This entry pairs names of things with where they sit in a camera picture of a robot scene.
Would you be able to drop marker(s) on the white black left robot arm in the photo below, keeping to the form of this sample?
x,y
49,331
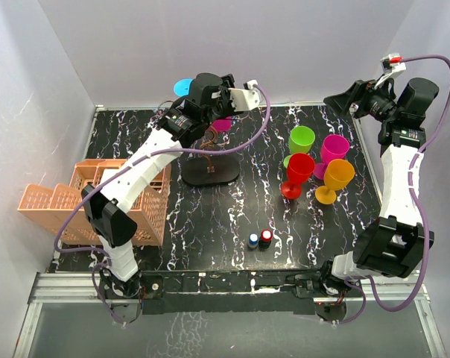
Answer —
x,y
209,98

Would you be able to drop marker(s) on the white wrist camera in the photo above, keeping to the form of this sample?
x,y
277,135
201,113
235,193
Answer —
x,y
245,99
392,66

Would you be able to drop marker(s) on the green plastic wine glass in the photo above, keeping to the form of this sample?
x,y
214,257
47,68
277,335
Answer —
x,y
300,140

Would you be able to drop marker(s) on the red plastic wine glass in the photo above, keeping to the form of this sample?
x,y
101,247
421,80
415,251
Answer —
x,y
299,170

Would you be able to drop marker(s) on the metal wine glass rack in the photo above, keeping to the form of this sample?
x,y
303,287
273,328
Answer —
x,y
210,164

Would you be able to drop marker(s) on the blue capped small bottle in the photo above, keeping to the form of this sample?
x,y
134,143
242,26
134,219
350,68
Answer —
x,y
253,241

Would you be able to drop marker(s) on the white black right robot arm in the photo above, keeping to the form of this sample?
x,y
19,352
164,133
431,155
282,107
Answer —
x,y
393,245

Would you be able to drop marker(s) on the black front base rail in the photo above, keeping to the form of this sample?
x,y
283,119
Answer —
x,y
297,291

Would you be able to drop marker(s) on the blue plastic wine glass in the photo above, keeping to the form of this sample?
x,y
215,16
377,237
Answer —
x,y
182,87

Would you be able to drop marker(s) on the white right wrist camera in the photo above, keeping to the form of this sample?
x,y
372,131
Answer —
x,y
392,66

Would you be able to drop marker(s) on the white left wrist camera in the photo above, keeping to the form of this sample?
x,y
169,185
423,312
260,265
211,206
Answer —
x,y
245,99

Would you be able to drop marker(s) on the orange plastic wine glass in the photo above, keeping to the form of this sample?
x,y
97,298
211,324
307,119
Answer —
x,y
337,176

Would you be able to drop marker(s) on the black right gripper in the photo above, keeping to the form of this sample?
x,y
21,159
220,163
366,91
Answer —
x,y
340,104

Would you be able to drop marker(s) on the magenta plastic wine glass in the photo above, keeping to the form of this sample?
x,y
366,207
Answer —
x,y
222,125

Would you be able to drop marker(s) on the red capped small bottle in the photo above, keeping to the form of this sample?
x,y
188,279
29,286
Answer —
x,y
265,239

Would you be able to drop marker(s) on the peach plastic basket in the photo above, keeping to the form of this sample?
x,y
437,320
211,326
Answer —
x,y
49,208

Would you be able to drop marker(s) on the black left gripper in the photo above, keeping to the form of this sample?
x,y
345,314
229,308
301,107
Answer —
x,y
228,83

